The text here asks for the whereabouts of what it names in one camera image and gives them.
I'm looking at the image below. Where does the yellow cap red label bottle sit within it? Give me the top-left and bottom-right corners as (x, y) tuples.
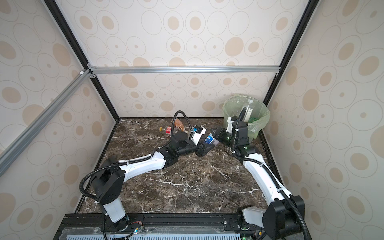
(159, 127), (172, 135)

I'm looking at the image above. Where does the blue label clear bottle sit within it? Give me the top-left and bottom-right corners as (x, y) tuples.
(204, 134), (215, 144)

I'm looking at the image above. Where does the large clear square bottle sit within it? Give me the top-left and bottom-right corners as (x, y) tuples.
(243, 100), (254, 123)

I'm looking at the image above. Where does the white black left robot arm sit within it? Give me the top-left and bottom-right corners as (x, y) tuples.
(82, 132), (215, 224)

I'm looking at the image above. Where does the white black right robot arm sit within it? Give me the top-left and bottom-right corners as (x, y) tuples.
(211, 120), (312, 240)

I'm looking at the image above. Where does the mesh bin with green liner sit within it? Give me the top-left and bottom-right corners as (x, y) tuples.
(223, 95), (270, 143)

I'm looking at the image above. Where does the brown tea bottle at back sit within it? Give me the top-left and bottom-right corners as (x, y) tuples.
(174, 118), (186, 132)

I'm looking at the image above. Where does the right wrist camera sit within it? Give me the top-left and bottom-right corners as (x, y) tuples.
(227, 116), (237, 134)

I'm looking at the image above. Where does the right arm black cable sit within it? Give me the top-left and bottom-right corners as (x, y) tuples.
(223, 107), (310, 240)

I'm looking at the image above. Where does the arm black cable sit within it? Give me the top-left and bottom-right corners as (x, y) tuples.
(78, 110), (193, 202)
(223, 107), (310, 240)

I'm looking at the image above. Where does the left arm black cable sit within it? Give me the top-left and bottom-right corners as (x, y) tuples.
(78, 110), (193, 202)

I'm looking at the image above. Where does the horizontal aluminium back rail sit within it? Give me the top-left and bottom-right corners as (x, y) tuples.
(91, 66), (280, 74)

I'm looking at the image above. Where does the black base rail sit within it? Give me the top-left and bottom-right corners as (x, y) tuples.
(54, 213), (269, 240)

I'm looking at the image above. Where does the black right corner post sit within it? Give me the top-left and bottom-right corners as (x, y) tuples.
(262, 0), (320, 106)

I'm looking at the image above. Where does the black corner post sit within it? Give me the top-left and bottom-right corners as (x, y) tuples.
(262, 0), (320, 106)
(44, 0), (120, 122)

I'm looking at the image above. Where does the diagonal aluminium left rail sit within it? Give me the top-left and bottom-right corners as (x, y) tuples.
(1, 70), (91, 175)

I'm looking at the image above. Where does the black left corner post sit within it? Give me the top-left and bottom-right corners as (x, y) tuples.
(44, 0), (120, 122)

